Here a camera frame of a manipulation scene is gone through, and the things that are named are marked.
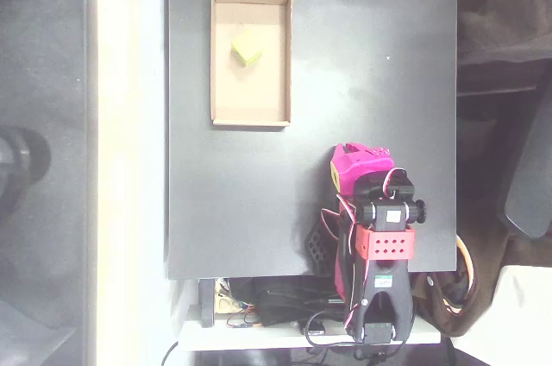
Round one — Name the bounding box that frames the white cloth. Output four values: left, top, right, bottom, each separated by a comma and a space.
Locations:
450, 264, 552, 366

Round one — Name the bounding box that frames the brown leather bag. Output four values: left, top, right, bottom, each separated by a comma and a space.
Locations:
409, 227, 524, 339

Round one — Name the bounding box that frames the cardboard box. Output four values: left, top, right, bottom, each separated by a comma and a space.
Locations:
210, 0, 295, 128

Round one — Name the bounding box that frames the white shelf board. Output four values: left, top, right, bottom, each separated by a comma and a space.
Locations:
179, 305, 442, 352

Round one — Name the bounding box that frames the black office chair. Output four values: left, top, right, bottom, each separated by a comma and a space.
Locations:
495, 76, 552, 240

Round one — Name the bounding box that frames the black perforated arm base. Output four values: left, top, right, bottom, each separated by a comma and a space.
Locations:
304, 223, 340, 277

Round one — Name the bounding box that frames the beige wooden piece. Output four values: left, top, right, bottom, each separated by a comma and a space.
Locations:
215, 292, 239, 314

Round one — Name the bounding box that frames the small circuit board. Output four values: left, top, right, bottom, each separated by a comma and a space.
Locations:
226, 313, 264, 331

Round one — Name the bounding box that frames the thick black cable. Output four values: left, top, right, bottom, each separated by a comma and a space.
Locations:
160, 339, 180, 366

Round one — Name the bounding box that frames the black cable bundle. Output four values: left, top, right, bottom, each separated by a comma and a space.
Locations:
232, 277, 350, 328

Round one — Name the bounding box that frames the thin black looped cable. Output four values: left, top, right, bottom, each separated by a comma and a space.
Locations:
300, 312, 417, 361

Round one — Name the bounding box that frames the brown jacket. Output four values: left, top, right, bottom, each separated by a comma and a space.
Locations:
455, 0, 552, 95

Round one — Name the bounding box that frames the green cube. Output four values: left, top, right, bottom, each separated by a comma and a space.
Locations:
230, 28, 264, 68

